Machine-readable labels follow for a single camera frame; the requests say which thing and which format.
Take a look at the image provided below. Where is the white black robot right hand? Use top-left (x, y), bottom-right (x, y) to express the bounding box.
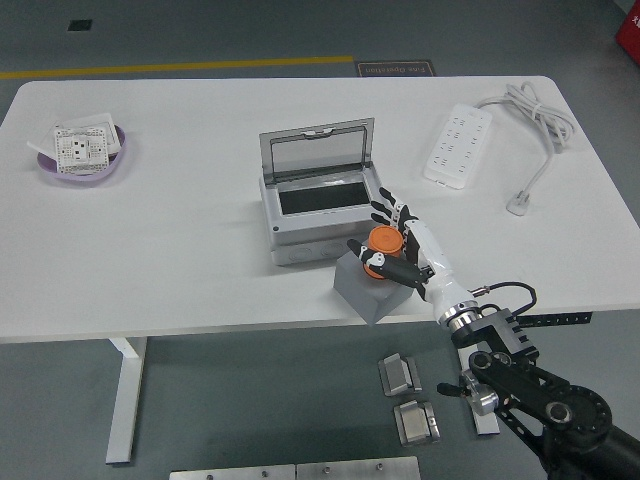
top-left (346, 186), bottom-right (476, 322)

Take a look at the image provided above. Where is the orange cylinder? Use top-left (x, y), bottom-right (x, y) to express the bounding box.
top-left (360, 224), bottom-right (405, 281)

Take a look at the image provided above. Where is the grey electrical box tinted lid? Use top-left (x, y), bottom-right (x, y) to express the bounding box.
top-left (258, 117), bottom-right (392, 268)

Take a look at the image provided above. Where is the grey cube with round hole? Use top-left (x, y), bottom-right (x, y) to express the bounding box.
top-left (332, 252), bottom-right (416, 327)

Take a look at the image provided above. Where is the red box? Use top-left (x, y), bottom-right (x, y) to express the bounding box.
top-left (614, 9), bottom-right (640, 60)

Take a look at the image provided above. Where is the silver metal block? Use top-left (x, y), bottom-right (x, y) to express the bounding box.
top-left (378, 352), bottom-right (424, 399)
top-left (393, 399), bottom-right (442, 447)

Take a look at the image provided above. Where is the white power strip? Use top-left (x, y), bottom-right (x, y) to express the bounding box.
top-left (423, 102), bottom-right (495, 191)

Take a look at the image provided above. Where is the black table control panel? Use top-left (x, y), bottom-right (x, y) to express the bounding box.
top-left (514, 311), bottom-right (594, 326)

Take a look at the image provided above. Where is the brown floor sign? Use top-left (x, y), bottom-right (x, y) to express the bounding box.
top-left (355, 60), bottom-right (437, 79)

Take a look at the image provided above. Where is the grey metal plate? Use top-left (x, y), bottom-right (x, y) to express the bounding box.
top-left (168, 463), bottom-right (297, 480)
top-left (295, 455), bottom-right (422, 480)

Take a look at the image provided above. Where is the white socket module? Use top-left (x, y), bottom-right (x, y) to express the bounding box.
top-left (52, 124), bottom-right (112, 176)

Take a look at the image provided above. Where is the purple bowl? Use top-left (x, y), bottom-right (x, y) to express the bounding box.
top-left (36, 124), bottom-right (129, 182)

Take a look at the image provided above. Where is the white power cord with plug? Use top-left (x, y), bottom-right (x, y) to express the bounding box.
top-left (473, 81), bottom-right (577, 217)

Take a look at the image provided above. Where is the white switch cover plate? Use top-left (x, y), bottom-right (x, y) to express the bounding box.
top-left (26, 115), bottom-right (69, 154)
top-left (54, 112), bottom-right (125, 155)

